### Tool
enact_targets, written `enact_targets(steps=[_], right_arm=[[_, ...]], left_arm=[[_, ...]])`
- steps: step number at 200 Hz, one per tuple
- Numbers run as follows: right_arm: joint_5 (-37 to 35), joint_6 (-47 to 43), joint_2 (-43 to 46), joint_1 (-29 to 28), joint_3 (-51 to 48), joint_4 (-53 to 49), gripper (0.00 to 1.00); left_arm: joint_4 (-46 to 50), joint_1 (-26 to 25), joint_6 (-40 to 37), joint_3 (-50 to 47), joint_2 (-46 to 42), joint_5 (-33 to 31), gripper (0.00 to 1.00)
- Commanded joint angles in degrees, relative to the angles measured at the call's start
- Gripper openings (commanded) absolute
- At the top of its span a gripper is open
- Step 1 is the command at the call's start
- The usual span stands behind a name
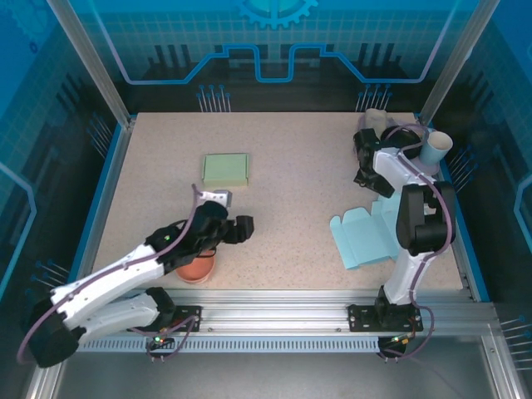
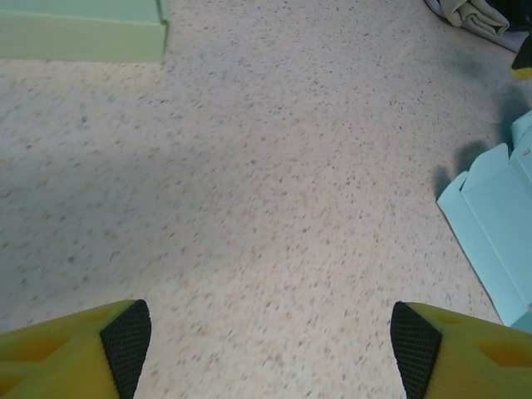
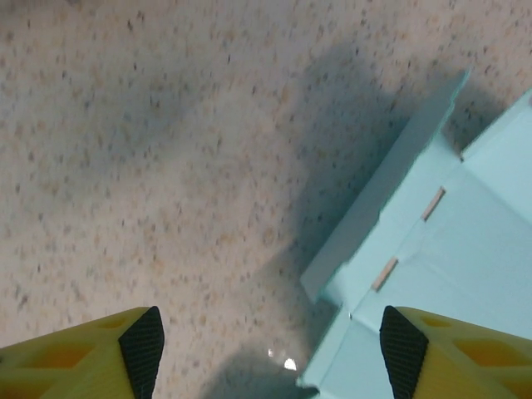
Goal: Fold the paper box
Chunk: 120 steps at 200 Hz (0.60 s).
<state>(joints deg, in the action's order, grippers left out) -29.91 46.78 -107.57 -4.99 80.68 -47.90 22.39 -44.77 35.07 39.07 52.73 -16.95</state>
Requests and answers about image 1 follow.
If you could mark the aluminium side rail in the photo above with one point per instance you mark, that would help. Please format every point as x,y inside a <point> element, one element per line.
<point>464,266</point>
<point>106,208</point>

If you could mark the light blue mug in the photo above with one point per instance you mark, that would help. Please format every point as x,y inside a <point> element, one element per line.
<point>432,156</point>

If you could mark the light blue paper box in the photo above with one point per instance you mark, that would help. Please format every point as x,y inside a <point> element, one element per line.
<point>361,237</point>

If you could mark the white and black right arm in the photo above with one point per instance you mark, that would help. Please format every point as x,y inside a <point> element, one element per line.
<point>405,274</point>

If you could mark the orange cup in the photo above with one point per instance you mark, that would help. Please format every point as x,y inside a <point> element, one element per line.
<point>199,270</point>

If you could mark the aluminium corner post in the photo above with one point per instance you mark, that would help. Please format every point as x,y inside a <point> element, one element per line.
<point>454,62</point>
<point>93,62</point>

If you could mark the lilac plastic tray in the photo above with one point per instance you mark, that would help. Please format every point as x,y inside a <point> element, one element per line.
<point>428,168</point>

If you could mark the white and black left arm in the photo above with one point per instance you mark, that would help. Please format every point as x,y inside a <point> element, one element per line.
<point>108,274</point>

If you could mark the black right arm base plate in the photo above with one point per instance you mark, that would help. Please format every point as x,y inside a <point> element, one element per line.
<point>361,318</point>

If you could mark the beige folded cloth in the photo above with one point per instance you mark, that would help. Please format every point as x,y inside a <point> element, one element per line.
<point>376,118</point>

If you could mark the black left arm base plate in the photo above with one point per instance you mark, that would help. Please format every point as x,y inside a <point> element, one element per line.
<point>189,313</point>

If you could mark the green paper box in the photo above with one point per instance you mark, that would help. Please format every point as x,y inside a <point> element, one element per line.
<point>224,169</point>

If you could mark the aluminium front rail beam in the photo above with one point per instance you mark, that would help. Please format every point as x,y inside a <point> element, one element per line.
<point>270,307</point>

